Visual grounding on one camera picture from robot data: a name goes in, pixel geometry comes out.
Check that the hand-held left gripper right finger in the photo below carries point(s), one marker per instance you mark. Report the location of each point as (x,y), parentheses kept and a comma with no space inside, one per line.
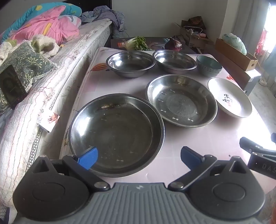
(189,156)

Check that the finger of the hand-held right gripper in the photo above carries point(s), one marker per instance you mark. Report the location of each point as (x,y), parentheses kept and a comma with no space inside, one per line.
(273,137)
(248,144)

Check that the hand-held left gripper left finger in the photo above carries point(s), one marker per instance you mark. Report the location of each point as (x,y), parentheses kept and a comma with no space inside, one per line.
(89,158)

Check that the large stainless steel plate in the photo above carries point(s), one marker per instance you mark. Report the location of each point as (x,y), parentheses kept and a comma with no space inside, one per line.
(116,133)

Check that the medium stainless steel plate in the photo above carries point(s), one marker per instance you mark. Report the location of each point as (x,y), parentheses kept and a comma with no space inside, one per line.
(181,101)

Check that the white ceramic plate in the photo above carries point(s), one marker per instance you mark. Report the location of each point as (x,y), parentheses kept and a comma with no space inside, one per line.
(224,92)

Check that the teal ceramic bowl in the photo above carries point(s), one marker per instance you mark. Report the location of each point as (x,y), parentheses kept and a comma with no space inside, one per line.
(208,64)

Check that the stainless steel bowl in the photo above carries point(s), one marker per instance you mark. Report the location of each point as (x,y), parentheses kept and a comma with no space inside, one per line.
(174,60)
(129,62)

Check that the small white photo card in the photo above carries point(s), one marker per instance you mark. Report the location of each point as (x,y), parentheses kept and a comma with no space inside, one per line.
(50,120)

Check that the pink balloon print tablecloth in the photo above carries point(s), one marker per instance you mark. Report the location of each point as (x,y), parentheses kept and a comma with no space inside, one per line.
(97,86)

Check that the brown wooden side table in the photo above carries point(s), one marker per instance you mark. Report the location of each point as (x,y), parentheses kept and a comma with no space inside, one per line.
(237,72)

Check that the long brown open box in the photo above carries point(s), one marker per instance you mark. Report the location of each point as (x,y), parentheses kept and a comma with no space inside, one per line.
(232,55)

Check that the pale green plastic bag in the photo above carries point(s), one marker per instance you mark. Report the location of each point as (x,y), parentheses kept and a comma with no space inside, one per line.
(235,42)

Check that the black phone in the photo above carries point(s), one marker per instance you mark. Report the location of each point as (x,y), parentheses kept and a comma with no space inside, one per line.
(11,86)

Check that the white quilted mattress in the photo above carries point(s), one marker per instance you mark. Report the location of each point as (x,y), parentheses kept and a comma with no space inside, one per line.
(71,53)

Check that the green floral pillow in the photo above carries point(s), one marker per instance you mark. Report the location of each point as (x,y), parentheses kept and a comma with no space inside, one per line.
(32,62)

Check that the open cardboard box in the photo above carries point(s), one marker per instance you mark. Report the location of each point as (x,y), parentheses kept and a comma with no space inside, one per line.
(194,41)

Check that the dark printed flat box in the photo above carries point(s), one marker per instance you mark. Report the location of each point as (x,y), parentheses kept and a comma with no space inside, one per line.
(157,43)

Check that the bok choy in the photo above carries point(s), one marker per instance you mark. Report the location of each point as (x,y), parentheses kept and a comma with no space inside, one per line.
(131,44)

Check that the white fluffy garment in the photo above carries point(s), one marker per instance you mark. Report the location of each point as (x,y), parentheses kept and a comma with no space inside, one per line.
(46,42)

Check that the brown crumpled bag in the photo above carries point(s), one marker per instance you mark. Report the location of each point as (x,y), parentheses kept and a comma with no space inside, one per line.
(195,21)

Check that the pink and blue blanket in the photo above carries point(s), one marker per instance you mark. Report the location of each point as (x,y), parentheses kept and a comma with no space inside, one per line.
(43,25)

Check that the grey crumpled clothing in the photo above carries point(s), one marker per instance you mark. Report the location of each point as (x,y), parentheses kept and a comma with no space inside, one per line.
(103,15)

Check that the black headboard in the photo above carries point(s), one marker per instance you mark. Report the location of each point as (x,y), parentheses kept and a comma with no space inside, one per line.
(97,4)

